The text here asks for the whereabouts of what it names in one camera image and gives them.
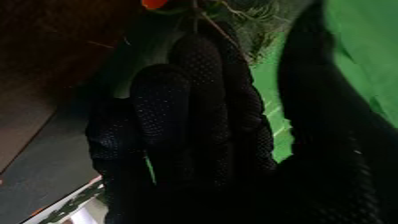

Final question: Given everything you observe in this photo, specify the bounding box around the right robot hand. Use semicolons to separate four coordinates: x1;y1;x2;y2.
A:
84;0;398;224

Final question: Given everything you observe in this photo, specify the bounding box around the dark mat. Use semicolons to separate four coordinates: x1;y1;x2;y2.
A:
0;99;105;224

